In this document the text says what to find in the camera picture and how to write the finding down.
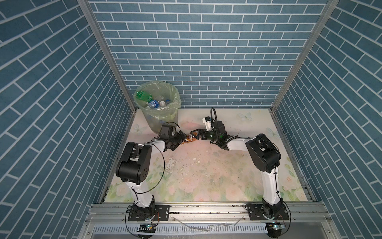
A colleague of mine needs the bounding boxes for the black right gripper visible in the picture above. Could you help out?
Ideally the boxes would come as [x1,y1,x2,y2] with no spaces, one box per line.
[190,128,220,143]

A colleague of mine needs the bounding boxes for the brown coffee bottle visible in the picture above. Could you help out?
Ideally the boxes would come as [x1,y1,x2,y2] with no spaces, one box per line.
[182,132,199,144]

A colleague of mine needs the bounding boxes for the clear bottle blue cap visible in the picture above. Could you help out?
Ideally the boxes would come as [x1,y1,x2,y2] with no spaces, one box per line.
[160,100,171,107]

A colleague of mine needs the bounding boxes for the blue label Pocari bottle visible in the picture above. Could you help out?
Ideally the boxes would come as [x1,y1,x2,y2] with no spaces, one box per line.
[147,99,160,109]

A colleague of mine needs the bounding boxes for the green soda bottle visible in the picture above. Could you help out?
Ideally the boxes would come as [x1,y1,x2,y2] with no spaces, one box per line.
[135,90,153,102]

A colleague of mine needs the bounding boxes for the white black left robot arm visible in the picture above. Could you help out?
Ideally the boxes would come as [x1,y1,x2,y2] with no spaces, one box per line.
[115,121,187,220]

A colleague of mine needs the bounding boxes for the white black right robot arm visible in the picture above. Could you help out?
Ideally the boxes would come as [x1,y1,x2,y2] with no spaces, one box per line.
[191,120,284,219]

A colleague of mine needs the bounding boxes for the mesh bin with green bag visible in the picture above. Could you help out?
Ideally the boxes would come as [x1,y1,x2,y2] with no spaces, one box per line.
[133,81,181,133]

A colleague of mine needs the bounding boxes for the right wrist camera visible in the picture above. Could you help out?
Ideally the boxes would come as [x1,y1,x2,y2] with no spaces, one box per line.
[202,117,212,131]

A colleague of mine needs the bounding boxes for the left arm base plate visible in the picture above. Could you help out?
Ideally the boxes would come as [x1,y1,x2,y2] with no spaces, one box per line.
[127,205,170,222]

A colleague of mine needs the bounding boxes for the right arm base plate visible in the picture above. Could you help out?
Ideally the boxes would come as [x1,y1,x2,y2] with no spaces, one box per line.
[244,202,290,221]

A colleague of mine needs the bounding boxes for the aluminium mounting rail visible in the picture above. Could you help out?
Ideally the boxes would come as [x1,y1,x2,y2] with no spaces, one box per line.
[86,202,332,224]

